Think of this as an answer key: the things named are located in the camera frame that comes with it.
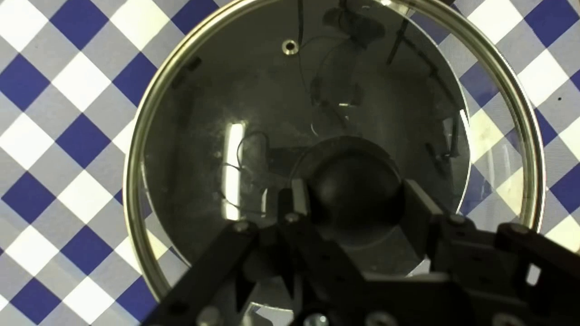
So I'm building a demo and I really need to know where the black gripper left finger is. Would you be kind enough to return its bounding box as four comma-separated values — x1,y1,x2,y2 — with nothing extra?
142,178,368,326

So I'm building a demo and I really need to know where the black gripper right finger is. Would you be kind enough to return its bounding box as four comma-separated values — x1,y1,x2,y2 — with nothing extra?
401,178,580,326

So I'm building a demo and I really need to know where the glass lid with black knob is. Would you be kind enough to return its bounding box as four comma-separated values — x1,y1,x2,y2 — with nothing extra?
122,0,548,305

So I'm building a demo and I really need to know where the blue white checkered tablecloth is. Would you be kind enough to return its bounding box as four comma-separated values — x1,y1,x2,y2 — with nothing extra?
0,0,580,326

